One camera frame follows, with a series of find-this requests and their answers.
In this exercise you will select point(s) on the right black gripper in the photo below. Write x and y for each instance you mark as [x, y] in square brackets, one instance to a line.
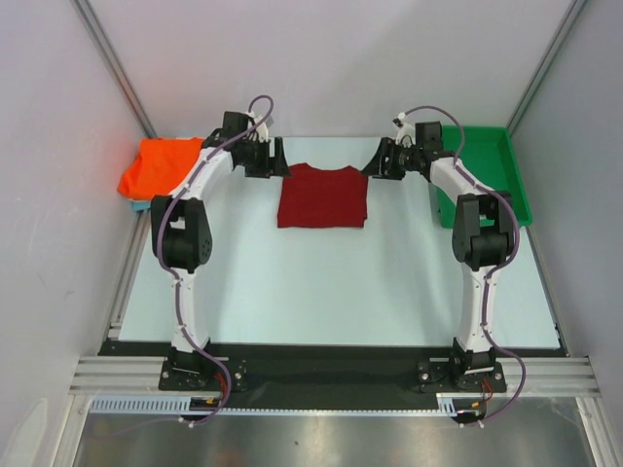
[385, 159]

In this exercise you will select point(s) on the orange folded t-shirt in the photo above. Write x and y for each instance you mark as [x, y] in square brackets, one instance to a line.
[159, 167]

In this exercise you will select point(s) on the light blue cable duct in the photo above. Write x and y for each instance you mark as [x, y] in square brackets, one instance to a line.
[196, 406]

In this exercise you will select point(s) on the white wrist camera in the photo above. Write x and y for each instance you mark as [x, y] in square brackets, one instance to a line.
[405, 135]
[258, 127]

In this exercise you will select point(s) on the light blue folded t-shirt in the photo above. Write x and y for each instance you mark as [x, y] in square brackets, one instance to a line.
[140, 205]

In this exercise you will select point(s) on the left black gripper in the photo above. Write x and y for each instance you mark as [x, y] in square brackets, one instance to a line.
[270, 165]

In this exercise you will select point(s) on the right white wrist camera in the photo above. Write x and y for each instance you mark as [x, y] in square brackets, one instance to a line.
[405, 135]

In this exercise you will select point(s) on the left rear aluminium post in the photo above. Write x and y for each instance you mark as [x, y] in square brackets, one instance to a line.
[104, 47]

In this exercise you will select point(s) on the aluminium post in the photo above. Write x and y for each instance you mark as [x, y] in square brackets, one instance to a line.
[104, 47]
[562, 33]

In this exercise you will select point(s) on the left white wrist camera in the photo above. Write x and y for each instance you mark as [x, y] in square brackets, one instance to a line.
[258, 127]

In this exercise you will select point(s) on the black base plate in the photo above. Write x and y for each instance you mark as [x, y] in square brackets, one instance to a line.
[317, 377]

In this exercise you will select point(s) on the aluminium frame rail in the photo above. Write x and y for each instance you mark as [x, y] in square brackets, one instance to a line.
[127, 275]

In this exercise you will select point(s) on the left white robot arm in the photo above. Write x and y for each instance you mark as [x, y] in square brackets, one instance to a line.
[182, 240]

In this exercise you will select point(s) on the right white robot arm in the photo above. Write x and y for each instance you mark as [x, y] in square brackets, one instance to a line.
[485, 240]

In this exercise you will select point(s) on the dark red t-shirt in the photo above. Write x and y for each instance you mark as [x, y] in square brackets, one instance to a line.
[313, 198]

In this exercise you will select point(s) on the green plastic tray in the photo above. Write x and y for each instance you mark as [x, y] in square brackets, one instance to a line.
[489, 155]

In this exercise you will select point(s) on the right rear aluminium post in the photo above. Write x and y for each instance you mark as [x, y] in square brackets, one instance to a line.
[562, 33]

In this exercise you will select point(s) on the front aluminium extrusion beam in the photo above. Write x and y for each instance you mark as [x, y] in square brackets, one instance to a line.
[545, 377]

